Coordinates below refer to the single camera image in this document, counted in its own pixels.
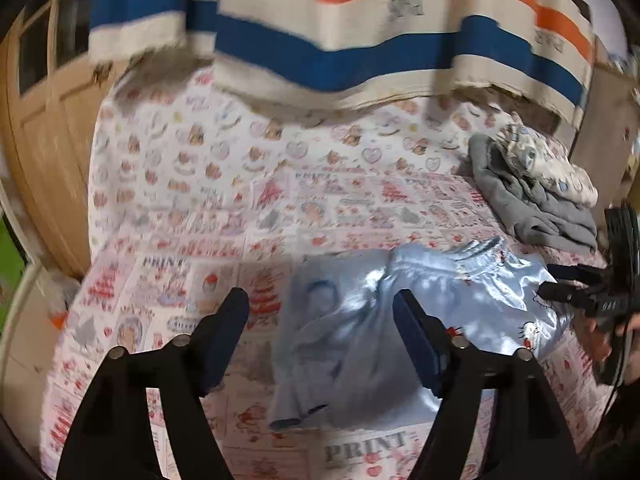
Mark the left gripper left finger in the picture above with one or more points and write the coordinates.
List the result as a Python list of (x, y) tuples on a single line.
[(110, 436)]

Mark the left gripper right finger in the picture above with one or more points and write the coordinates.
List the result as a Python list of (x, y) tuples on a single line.
[(528, 437)]

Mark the person right hand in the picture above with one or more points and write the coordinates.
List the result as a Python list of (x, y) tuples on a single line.
[(596, 343)]

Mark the grey folded sweatpants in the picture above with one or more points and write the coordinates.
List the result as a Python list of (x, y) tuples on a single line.
[(527, 211)]

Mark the wooden side cabinet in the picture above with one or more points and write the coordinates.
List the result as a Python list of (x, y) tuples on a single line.
[(607, 143)]

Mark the white cartoon print pants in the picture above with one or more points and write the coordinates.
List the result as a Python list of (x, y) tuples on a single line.
[(536, 157)]

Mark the patterned bed sheet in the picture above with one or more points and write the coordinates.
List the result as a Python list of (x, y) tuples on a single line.
[(193, 191)]

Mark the wooden glass door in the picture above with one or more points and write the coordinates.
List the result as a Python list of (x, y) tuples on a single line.
[(50, 97)]

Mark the striped Paris curtain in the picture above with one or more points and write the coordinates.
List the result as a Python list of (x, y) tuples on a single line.
[(346, 54)]

